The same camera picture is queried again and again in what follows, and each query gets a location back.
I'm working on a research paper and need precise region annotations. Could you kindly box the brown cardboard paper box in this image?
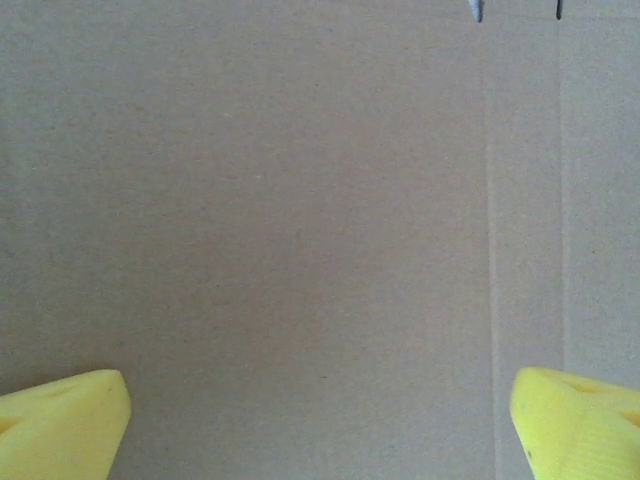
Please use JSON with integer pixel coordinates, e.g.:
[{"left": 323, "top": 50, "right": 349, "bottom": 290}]
[{"left": 0, "top": 0, "right": 640, "bottom": 480}]

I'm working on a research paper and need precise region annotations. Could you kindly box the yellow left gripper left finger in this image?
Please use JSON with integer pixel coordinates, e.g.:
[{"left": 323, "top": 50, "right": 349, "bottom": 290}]
[{"left": 0, "top": 369, "right": 133, "bottom": 480}]

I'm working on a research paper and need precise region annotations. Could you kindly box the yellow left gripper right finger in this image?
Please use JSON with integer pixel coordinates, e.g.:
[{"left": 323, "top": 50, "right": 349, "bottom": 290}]
[{"left": 509, "top": 366, "right": 640, "bottom": 480}]

